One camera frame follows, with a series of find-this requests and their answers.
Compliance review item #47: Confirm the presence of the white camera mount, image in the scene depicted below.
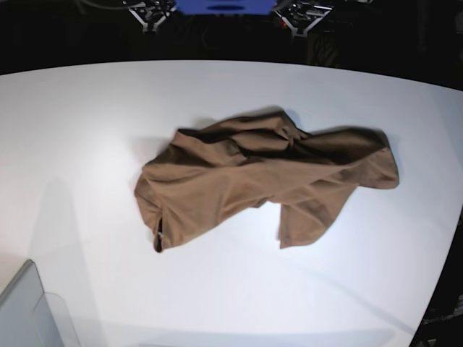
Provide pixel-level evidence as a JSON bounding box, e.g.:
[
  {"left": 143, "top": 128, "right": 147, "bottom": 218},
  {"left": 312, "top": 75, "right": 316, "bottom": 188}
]
[
  {"left": 129, "top": 0, "right": 177, "bottom": 33},
  {"left": 273, "top": 0, "right": 334, "bottom": 38}
]

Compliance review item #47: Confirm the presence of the brown t-shirt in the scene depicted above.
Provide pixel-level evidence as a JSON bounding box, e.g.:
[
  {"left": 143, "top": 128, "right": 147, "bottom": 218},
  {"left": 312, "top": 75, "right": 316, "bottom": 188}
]
[{"left": 134, "top": 108, "right": 399, "bottom": 252}]

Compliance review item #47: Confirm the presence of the white camera mount, image left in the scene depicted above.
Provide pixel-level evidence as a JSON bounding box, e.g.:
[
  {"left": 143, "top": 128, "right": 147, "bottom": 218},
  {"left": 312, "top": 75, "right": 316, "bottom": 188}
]
[{"left": 129, "top": 0, "right": 177, "bottom": 33}]

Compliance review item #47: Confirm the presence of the blue plastic box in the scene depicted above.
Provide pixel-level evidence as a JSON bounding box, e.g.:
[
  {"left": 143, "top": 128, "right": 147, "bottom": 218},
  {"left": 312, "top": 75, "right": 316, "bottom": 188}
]
[{"left": 176, "top": 0, "right": 276, "bottom": 15}]

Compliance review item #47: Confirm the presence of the white camera mount, image right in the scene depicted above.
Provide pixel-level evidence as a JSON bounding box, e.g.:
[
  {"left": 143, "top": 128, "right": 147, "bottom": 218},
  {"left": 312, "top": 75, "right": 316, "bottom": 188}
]
[{"left": 273, "top": 0, "right": 334, "bottom": 38}]

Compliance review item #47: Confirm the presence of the translucent grey plastic bin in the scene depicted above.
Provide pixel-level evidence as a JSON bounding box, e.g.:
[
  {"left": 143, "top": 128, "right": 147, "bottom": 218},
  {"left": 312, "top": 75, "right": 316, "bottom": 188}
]
[{"left": 1, "top": 260, "right": 81, "bottom": 347}]

